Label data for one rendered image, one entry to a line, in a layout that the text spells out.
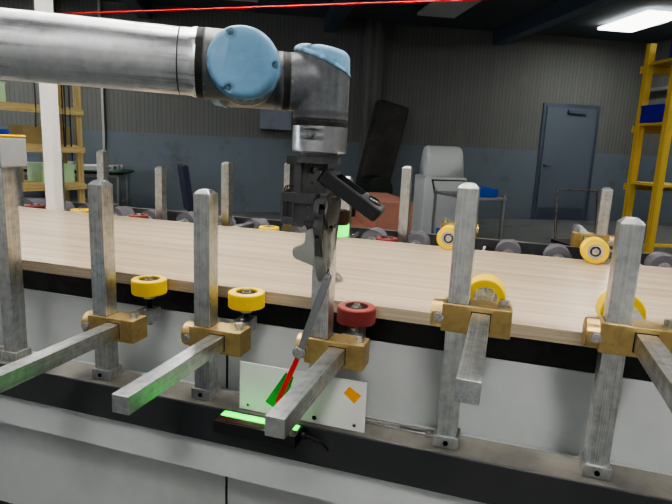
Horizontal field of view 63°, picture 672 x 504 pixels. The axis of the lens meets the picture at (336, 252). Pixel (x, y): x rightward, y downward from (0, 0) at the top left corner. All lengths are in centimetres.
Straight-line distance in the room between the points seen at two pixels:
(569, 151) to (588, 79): 135
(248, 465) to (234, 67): 83
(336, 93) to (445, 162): 637
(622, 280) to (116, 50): 79
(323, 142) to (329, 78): 10
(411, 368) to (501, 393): 20
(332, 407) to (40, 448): 107
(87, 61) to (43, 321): 108
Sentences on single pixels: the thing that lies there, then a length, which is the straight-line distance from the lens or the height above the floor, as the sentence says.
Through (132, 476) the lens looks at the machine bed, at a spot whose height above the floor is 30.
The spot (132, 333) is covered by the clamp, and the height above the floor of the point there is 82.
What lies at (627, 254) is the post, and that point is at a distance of 96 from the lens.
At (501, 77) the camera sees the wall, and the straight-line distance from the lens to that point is 1082.
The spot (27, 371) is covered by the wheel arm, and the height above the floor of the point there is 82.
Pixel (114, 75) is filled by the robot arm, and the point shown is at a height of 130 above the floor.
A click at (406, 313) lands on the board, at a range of 115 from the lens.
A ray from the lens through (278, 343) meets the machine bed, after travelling 133.
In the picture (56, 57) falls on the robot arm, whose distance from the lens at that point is 78.
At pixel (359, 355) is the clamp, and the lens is 102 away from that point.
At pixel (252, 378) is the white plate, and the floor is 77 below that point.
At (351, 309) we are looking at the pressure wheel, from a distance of 110.
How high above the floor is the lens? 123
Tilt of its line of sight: 11 degrees down
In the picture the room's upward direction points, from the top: 3 degrees clockwise
